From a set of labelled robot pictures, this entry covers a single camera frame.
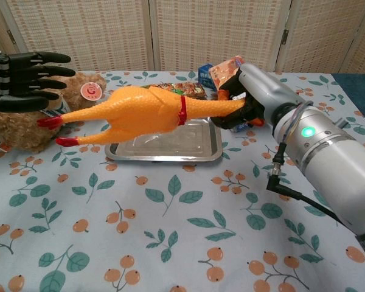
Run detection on brown teddy bear plush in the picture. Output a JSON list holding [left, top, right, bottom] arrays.
[[0, 71, 108, 153]]

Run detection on rectangular stainless steel tray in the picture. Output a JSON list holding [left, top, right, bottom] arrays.
[[105, 118, 223, 162]]

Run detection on beige woven folding screen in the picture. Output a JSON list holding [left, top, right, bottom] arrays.
[[0, 0, 365, 74]]

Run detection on thin multicoloured wire bundle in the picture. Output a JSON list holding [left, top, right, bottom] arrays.
[[279, 102, 313, 144]]

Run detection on orange biscuit box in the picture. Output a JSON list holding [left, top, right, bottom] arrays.
[[208, 55, 255, 134]]

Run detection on green snack packet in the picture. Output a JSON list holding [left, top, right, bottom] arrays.
[[175, 82, 208, 100]]

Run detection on yellow rubber chicken toy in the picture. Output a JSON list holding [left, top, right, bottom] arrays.
[[36, 85, 247, 147]]

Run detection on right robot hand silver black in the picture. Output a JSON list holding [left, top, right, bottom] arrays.
[[211, 63, 299, 130]]

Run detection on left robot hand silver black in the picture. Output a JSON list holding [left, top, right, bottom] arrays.
[[0, 50, 77, 113]]

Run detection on black arm cable with plug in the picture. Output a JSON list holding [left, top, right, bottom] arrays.
[[266, 141, 358, 235]]

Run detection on small blue carton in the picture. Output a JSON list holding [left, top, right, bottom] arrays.
[[198, 63, 215, 91]]

